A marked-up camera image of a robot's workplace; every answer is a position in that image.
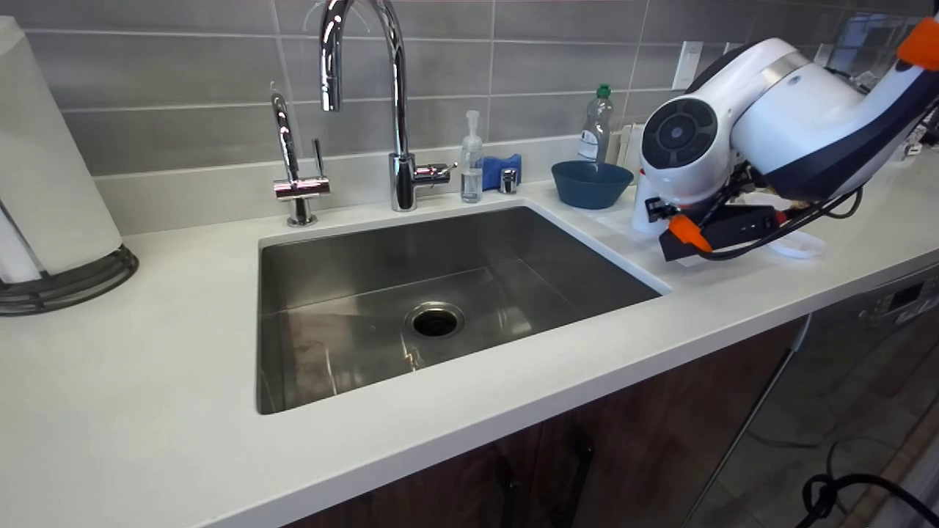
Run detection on black floor cable coil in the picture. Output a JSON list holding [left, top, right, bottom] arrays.
[[796, 471, 939, 528]]

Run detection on stainless steel sink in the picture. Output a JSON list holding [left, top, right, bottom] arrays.
[[257, 201, 664, 417]]

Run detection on blue bowl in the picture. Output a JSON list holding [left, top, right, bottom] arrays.
[[549, 159, 637, 210]]

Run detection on clear soap dispenser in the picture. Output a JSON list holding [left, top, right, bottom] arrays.
[[458, 104, 488, 204]]

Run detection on grey dishwasher front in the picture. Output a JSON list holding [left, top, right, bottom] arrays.
[[685, 267, 939, 528]]

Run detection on black paper towel holder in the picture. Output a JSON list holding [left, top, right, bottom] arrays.
[[0, 244, 142, 317]]

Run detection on black wrist camera orange clips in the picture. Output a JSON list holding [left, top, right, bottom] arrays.
[[657, 200, 788, 263]]

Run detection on clear bottle with green cap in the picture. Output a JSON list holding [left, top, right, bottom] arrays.
[[575, 82, 617, 166]]

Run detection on small chrome faucet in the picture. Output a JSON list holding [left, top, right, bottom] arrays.
[[268, 88, 336, 228]]

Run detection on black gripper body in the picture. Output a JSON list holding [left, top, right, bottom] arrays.
[[685, 166, 776, 213]]

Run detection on dark wood cabinet front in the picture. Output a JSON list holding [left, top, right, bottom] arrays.
[[290, 320, 808, 528]]

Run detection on tall chrome faucet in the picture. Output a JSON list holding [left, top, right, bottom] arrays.
[[318, 0, 456, 213]]

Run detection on white wall outlet plate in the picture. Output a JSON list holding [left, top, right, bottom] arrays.
[[670, 38, 704, 93]]

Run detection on blue sponge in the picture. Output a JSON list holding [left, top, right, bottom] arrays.
[[481, 148, 525, 197]]

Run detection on white cup with red inside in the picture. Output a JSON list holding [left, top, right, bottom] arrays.
[[629, 166, 678, 236]]

